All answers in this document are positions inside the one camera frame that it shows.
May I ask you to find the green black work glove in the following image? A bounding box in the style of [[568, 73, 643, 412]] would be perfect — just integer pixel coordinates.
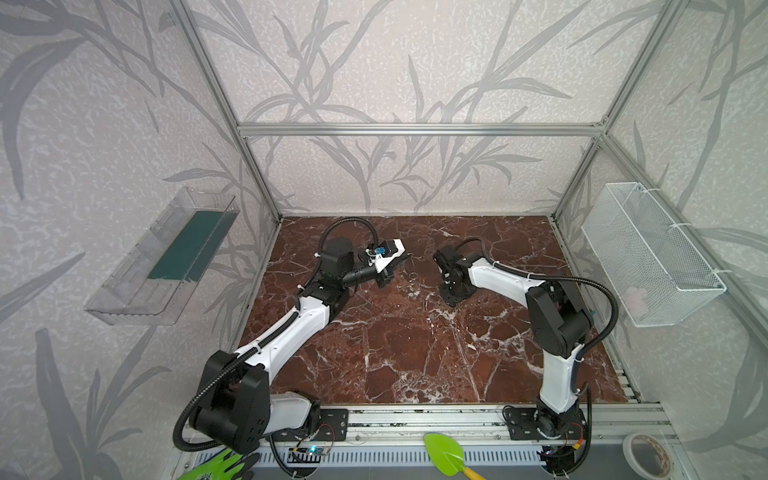
[[179, 449, 261, 480]]

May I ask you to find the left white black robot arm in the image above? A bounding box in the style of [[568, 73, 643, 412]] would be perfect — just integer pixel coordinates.
[[173, 237, 408, 454]]

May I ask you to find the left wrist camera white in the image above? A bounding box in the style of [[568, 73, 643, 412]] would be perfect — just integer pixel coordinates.
[[366, 239, 407, 273]]

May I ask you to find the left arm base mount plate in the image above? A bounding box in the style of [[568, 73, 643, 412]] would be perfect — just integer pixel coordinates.
[[275, 407, 350, 442]]

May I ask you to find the aluminium frame crossbar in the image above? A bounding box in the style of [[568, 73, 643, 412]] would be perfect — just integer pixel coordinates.
[[237, 123, 603, 137]]

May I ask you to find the tape roll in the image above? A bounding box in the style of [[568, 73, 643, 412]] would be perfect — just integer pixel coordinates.
[[622, 432, 673, 480]]

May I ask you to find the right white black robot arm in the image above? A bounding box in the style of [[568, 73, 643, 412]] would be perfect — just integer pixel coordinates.
[[433, 246, 609, 439]]

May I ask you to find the clear plastic wall tray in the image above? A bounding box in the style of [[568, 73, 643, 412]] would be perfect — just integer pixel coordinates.
[[85, 187, 240, 326]]

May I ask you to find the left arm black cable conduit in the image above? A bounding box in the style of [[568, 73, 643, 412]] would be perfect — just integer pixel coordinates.
[[172, 217, 380, 452]]

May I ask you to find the pink object in basket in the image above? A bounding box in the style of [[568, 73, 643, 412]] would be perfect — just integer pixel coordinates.
[[622, 286, 649, 320]]

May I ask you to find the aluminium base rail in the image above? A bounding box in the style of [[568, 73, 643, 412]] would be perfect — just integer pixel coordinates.
[[252, 403, 697, 479]]

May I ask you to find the green toy shovel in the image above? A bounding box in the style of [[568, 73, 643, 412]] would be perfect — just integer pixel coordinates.
[[424, 433, 484, 480]]

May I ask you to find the white wire mesh basket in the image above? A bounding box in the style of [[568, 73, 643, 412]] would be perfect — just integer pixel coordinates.
[[582, 182, 727, 328]]

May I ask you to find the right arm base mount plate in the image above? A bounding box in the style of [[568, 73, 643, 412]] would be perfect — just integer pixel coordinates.
[[502, 405, 587, 441]]

